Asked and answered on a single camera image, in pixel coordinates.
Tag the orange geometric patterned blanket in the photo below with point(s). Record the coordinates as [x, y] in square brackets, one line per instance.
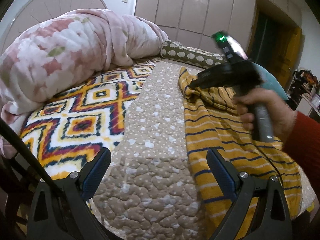
[72, 127]

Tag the pink alarm clock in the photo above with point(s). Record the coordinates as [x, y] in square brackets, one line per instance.
[316, 101]

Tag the yellow blue striped sweater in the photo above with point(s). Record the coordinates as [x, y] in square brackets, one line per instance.
[211, 120]

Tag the beige panelled wardrobe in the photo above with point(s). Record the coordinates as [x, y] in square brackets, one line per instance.
[192, 22]

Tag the red sleeve right forearm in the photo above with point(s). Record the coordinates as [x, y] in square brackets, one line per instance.
[302, 145]

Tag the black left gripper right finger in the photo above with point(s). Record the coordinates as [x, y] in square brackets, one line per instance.
[225, 174]

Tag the person's right hand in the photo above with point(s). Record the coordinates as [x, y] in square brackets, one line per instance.
[283, 118]

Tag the teal knitted pillow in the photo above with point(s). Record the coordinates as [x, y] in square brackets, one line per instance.
[270, 82]

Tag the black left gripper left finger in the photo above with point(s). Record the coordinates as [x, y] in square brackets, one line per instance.
[93, 172]

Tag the white cluttered shelf unit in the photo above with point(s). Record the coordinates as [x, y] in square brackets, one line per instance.
[301, 91]

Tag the beige dotted quilted bedspread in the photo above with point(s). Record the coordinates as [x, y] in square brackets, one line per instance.
[148, 191]

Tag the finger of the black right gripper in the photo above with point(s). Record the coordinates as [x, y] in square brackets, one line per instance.
[194, 84]

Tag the pink floral comforter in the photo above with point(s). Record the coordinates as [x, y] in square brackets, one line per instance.
[65, 51]

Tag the olive sheep print bolster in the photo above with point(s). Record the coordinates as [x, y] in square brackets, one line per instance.
[176, 51]

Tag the round beige headboard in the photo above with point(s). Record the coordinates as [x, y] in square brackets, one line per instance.
[37, 11]

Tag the brown wooden door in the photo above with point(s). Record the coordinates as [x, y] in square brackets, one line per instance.
[286, 54]

